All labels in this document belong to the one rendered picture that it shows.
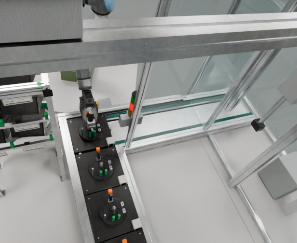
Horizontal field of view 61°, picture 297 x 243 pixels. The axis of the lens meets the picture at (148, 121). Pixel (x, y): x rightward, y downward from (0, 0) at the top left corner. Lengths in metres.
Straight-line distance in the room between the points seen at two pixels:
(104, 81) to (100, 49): 1.66
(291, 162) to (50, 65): 1.60
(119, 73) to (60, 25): 1.77
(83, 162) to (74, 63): 1.16
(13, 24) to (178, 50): 0.22
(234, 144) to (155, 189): 0.71
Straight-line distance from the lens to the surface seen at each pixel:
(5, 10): 0.31
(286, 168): 1.73
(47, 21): 0.31
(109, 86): 1.96
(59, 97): 1.89
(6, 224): 1.54
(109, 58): 0.36
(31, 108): 1.04
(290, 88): 1.53
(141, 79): 1.07
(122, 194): 1.41
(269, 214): 1.84
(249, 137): 2.06
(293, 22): 0.55
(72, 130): 1.58
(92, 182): 1.43
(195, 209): 1.61
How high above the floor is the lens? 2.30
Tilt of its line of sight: 53 degrees down
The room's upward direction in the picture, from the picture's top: 19 degrees clockwise
